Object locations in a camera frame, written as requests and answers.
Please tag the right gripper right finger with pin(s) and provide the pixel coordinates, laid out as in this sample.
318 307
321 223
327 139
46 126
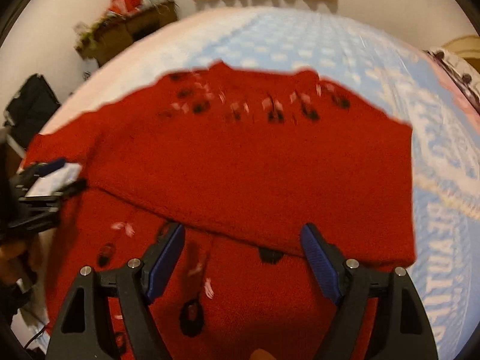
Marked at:
400 328

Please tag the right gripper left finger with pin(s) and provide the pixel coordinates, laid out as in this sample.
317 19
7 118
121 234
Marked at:
83 329

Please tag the red knitted sweater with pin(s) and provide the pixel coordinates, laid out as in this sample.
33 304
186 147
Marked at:
243 159

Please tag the person's left hand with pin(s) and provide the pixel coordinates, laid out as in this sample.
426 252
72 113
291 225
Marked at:
16 256

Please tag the black chair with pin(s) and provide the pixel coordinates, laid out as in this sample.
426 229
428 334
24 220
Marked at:
30 109

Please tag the brown wooden desk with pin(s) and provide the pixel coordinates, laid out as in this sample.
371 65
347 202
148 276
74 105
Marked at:
113 35

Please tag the red gift bag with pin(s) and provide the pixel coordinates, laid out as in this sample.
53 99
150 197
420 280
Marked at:
124 7

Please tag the blue polka dot bedspread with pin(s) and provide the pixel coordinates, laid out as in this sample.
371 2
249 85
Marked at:
402 80

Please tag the patterned white grey pillow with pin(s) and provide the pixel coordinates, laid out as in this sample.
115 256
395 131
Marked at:
463 69

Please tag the cream wooden headboard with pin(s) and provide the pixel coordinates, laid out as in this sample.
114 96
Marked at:
467 47

